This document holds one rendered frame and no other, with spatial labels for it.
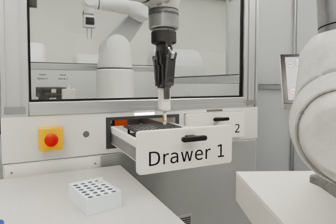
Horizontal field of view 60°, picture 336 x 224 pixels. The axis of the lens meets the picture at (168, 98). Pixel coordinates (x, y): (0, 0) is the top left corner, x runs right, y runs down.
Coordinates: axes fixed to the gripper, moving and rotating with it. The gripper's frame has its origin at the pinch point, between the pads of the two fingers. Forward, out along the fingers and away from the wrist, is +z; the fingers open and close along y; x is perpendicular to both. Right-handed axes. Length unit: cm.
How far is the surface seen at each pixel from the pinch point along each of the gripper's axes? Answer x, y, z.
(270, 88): -167, 129, -4
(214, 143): -10.8, -10.3, 12.4
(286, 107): -68, 18, 5
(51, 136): 30.6, 15.9, 11.2
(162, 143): 5.2, -10.5, 11.2
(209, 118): -30.1, 21.8, 8.9
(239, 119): -46, 22, 10
